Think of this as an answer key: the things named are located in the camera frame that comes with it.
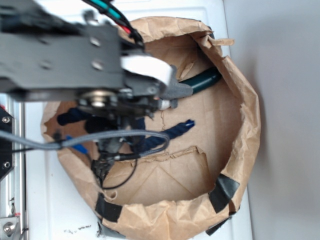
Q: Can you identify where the grey plush toy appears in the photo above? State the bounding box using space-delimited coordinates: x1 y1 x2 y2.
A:
159 65 194 111

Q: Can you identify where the grey braided cable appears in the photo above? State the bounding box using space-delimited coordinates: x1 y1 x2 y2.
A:
0 129 171 158

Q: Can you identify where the black tape strip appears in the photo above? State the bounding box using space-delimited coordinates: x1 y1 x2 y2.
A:
208 173 240 213
95 193 123 223

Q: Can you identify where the dark blue rope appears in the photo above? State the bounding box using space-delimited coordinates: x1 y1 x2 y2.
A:
56 107 196 153

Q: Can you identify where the dark green cylinder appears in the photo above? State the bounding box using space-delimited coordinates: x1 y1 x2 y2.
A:
180 67 222 95

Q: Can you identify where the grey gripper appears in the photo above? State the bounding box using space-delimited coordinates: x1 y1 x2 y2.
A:
0 25 173 117

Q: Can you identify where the black tape strip left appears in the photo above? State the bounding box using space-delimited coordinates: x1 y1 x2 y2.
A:
95 193 123 223

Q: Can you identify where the black tape strip right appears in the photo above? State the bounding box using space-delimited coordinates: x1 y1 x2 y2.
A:
208 173 240 213

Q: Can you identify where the brown paper bag basket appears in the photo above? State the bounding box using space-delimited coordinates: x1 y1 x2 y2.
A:
57 16 261 240

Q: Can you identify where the aluminium rail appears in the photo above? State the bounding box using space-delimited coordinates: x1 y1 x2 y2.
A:
0 93 26 240

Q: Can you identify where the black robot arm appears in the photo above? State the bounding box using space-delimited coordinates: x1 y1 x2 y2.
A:
0 0 173 117

